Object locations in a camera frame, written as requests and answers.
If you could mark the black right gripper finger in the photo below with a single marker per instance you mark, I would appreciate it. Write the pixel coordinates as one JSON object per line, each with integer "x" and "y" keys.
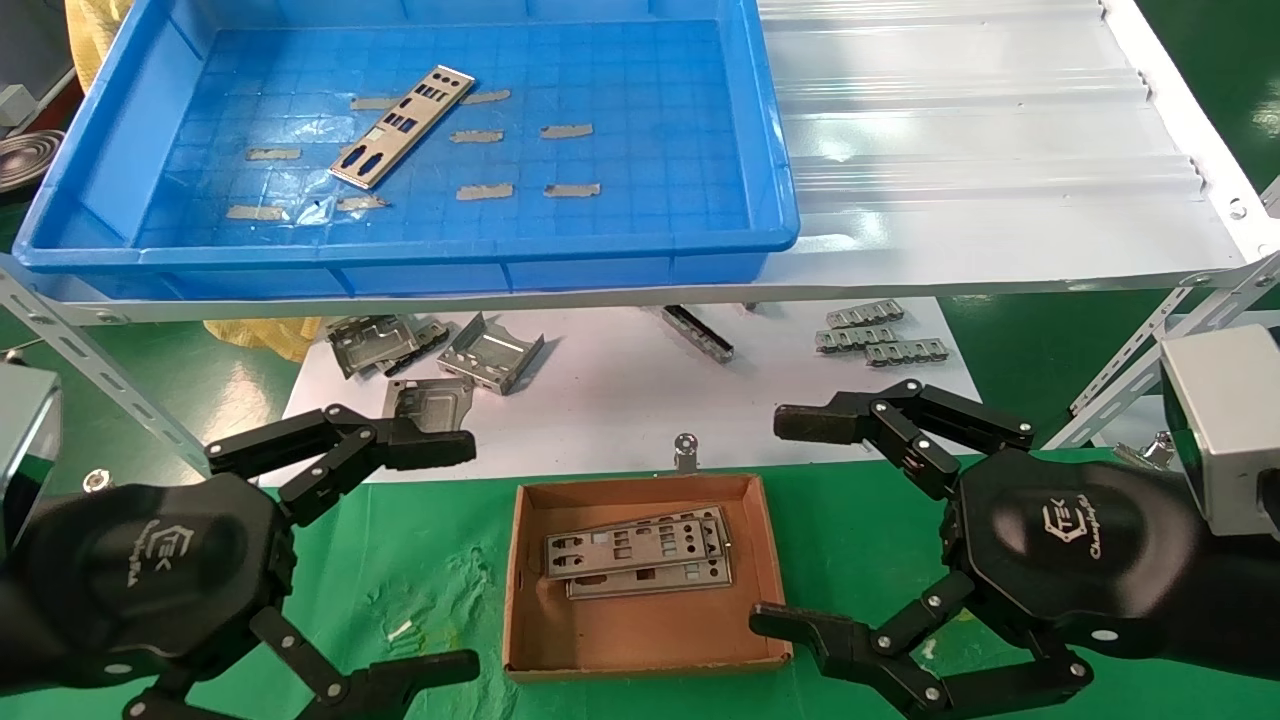
{"x": 850, "y": 650}
{"x": 900, "y": 420}

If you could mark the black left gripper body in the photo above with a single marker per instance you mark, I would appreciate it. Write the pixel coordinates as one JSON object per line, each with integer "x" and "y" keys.
{"x": 150, "y": 575}

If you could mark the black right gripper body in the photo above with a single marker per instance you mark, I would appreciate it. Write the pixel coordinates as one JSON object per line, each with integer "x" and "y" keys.
{"x": 1070, "y": 550}

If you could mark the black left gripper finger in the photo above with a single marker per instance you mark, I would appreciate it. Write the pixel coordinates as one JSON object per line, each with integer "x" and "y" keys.
{"x": 378, "y": 687}
{"x": 338, "y": 442}

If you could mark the grey slotted shield plate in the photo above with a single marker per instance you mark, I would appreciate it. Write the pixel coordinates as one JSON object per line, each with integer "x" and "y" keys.
{"x": 660, "y": 584}
{"x": 620, "y": 545}

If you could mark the silver slotted shield plate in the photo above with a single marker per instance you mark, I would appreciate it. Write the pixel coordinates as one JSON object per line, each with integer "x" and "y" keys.
{"x": 400, "y": 128}

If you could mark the brown cardboard box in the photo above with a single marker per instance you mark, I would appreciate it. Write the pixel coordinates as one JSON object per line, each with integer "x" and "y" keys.
{"x": 640, "y": 635}

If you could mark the blue plastic tray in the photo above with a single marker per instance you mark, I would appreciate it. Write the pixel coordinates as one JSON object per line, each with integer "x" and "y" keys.
{"x": 650, "y": 230}

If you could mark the grey box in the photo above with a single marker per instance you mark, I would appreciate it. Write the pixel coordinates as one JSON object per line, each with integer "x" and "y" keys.
{"x": 12, "y": 104}

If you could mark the small white scrap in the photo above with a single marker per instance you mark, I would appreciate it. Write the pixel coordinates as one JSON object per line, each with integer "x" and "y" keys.
{"x": 400, "y": 631}

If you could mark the small metal connector strip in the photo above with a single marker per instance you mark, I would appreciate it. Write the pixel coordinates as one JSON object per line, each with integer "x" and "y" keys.
{"x": 855, "y": 337}
{"x": 865, "y": 315}
{"x": 905, "y": 352}

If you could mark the yellow plastic bag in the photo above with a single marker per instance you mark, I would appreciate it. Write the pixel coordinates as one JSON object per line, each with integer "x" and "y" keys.
{"x": 265, "y": 337}

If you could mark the green table cloth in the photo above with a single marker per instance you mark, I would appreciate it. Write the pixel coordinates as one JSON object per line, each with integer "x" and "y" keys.
{"x": 430, "y": 560}

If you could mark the perforated steel shelf brace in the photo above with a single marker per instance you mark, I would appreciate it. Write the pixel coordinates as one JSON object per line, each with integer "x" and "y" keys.
{"x": 1130, "y": 365}
{"x": 90, "y": 362}

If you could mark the long slotted metal strip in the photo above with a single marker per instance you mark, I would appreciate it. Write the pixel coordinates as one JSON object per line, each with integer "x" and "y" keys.
{"x": 697, "y": 332}

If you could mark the white metal shelf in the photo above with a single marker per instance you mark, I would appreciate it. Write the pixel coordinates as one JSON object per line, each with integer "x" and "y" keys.
{"x": 1000, "y": 170}

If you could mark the white board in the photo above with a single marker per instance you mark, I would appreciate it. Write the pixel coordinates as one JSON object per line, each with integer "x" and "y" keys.
{"x": 620, "y": 400}

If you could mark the yellow woven sack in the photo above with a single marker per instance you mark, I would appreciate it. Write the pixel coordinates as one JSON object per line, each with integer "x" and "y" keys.
{"x": 95, "y": 30}

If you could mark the flat metal bracket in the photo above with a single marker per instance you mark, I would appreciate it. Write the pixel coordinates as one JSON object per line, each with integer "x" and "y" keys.
{"x": 428, "y": 400}

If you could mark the large folded metal bracket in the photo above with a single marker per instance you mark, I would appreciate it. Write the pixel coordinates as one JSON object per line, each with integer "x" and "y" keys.
{"x": 370, "y": 340}

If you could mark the dark metal bracket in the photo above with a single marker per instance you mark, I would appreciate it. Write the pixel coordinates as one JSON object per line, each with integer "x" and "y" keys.
{"x": 435, "y": 335}

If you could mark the flanged metal bracket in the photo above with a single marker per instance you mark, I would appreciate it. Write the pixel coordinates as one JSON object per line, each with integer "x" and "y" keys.
{"x": 490, "y": 352}

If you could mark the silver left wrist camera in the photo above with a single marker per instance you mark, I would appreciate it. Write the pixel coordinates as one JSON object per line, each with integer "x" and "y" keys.
{"x": 22, "y": 450}

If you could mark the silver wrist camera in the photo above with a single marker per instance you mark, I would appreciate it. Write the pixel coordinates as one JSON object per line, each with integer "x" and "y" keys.
{"x": 22, "y": 450}
{"x": 1235, "y": 430}

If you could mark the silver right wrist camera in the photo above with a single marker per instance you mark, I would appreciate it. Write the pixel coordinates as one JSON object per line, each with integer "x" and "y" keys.
{"x": 1235, "y": 430}

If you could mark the small metal screw post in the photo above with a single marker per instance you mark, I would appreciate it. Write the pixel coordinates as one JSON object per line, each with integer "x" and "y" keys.
{"x": 686, "y": 450}

